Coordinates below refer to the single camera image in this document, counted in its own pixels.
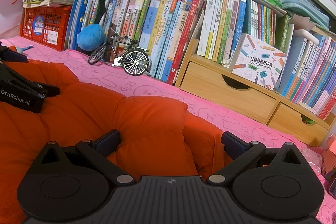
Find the orange puffer jacket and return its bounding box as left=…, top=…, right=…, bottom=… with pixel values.
left=1, top=60, right=224, bottom=223

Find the red plastic crate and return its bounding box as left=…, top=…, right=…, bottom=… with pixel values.
left=19, top=6, right=71, bottom=51

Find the pink toy house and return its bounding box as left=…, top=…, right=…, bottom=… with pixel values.
left=321, top=134, right=336, bottom=198

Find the blue round ball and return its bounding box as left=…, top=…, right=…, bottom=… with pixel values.
left=77, top=24, right=106, bottom=51

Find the pink patterned blanket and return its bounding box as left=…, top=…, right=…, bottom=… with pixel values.
left=0, top=36, right=336, bottom=224

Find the miniature black bicycle model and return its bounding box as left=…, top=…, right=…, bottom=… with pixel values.
left=88, top=30, right=151, bottom=76

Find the row of upright books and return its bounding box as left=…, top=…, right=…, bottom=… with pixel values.
left=67, top=0, right=335, bottom=119

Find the wooden drawer organizer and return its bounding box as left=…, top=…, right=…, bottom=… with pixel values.
left=175, top=39, right=335, bottom=146

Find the white pencil pattern box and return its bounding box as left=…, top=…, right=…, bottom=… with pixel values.
left=229, top=34, right=287, bottom=90

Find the stack of teal folded cloth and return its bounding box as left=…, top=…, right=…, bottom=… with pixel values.
left=282, top=0, right=330, bottom=30

